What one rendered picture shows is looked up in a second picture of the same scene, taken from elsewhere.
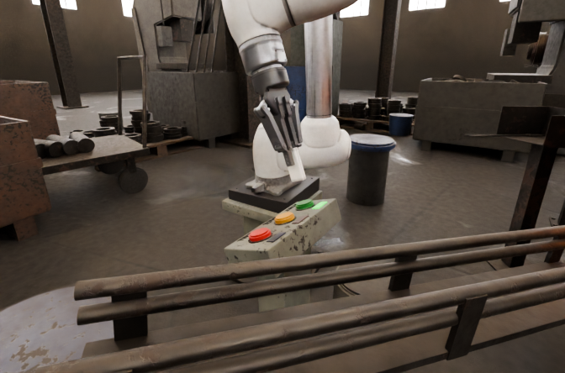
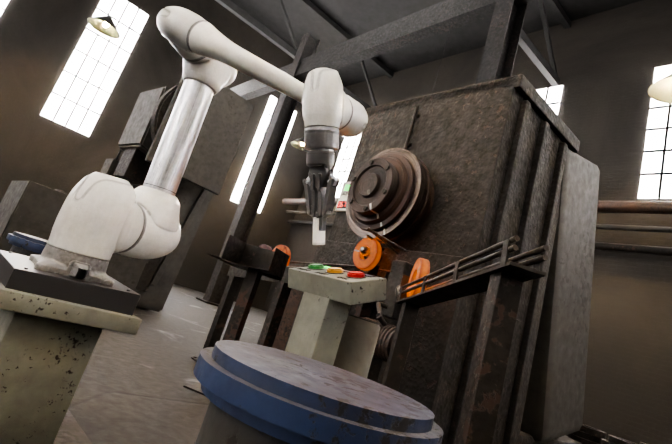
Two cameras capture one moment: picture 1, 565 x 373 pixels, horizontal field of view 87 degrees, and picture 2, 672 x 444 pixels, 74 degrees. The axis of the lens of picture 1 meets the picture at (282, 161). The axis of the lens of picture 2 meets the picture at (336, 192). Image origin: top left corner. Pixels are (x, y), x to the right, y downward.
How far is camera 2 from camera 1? 1.14 m
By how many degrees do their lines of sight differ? 80
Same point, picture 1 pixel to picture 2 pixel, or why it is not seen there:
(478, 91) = not seen: hidden behind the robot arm
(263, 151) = (111, 215)
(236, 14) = (337, 106)
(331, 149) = (173, 236)
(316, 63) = (191, 135)
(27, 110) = not seen: outside the picture
